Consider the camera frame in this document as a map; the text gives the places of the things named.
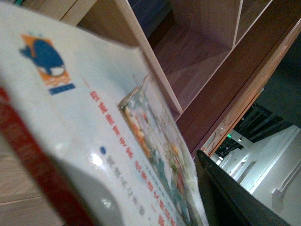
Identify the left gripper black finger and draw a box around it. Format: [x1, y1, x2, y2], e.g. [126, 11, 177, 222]
[195, 150, 289, 226]

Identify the white paperback book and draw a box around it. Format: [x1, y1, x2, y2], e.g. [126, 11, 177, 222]
[0, 2, 208, 226]

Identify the left wooden shelf cabinet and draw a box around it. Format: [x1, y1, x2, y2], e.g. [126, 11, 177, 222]
[22, 0, 301, 155]

